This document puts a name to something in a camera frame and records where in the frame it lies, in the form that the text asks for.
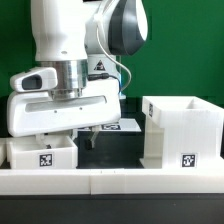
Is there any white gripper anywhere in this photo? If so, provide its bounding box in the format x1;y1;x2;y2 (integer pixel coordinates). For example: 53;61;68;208
7;79;121;149

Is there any white front drawer box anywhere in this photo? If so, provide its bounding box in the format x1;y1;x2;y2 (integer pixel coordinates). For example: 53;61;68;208
6;135;78;170

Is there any white drawer cabinet housing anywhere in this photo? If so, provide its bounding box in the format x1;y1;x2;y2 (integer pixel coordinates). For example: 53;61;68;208
141;96;224;169

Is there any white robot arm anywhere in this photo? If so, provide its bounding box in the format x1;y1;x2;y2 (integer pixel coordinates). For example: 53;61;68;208
7;0;148;146

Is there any fiducial marker sheet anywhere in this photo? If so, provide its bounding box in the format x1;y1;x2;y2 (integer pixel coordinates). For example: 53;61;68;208
78;118;141;132

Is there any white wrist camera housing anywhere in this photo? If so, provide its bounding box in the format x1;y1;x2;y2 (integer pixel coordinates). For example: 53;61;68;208
10;67;58;93

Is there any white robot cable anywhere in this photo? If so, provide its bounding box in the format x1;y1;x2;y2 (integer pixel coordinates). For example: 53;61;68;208
94;0;133;93

